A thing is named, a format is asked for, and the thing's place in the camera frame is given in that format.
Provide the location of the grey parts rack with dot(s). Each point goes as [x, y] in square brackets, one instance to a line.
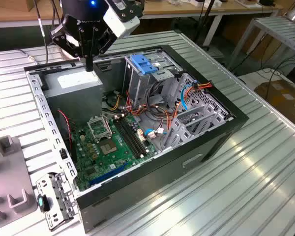
[12, 177]

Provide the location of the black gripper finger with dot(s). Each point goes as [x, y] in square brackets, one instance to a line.
[105, 44]
[60, 37]

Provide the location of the grey metal disk bay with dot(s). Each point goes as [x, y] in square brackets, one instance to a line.
[201, 98]

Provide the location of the CPU socket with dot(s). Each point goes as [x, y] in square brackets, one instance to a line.
[108, 147]

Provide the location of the black latch teal button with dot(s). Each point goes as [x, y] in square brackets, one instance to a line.
[43, 202]

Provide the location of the metal slat side table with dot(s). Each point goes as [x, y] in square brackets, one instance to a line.
[277, 27]

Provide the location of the black PC case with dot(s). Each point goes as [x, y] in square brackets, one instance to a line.
[162, 177]

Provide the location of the blue expansion slot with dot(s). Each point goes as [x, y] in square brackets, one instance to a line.
[107, 174]

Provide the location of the black RAM slot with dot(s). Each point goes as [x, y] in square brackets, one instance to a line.
[130, 137]
[127, 137]
[133, 137]
[137, 137]

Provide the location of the grey power supply unit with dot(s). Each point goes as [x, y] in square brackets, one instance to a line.
[73, 103]

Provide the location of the flat brown cardboard box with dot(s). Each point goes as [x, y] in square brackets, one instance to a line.
[282, 97]

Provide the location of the wooden desk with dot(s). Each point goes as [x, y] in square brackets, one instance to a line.
[14, 12]

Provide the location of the blue plastic drive latch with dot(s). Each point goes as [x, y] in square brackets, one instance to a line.
[142, 65]

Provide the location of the grey metal drive cage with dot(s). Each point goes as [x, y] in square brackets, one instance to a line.
[137, 86]

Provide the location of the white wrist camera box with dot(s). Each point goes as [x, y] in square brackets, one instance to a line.
[118, 22]

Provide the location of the green motherboard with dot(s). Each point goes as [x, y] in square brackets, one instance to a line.
[105, 167]

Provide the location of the silver slot bracket plate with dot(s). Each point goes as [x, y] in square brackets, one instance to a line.
[64, 196]

